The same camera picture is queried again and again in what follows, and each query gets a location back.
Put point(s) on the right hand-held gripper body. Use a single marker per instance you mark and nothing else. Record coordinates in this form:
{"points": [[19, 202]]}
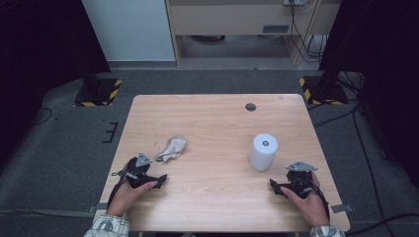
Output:
{"points": [[299, 184]]}

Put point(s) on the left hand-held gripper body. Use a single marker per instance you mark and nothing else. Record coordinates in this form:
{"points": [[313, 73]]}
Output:
{"points": [[138, 177]]}

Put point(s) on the white cloth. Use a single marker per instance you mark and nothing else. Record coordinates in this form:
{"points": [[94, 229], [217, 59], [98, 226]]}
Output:
{"points": [[172, 148]]}

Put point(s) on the person's left hand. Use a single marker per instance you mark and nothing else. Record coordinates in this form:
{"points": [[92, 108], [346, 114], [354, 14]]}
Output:
{"points": [[126, 197]]}

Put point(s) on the person's right hand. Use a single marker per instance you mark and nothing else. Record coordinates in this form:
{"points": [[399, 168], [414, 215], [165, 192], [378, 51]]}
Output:
{"points": [[309, 207]]}

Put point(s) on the grey tape strip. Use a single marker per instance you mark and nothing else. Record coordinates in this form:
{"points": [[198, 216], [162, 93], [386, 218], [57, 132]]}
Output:
{"points": [[342, 208], [99, 207]]}

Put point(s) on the grey round table grommet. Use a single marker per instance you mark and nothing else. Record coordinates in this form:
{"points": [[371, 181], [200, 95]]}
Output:
{"points": [[250, 107]]}

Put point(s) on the black stand with striped base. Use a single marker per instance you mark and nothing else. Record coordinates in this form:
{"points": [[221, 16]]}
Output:
{"points": [[324, 92], [97, 94]]}

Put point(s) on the white cabinet panel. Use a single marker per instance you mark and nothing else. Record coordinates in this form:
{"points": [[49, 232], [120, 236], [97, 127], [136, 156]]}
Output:
{"points": [[131, 29]]}

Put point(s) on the black curtain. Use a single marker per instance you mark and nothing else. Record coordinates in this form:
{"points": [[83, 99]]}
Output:
{"points": [[39, 49], [385, 49]]}

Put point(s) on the beige wooden desk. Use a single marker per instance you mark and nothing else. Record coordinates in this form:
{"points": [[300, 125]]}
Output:
{"points": [[230, 19]]}

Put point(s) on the white power strip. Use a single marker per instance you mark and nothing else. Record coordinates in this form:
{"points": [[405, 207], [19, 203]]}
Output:
{"points": [[295, 2]]}

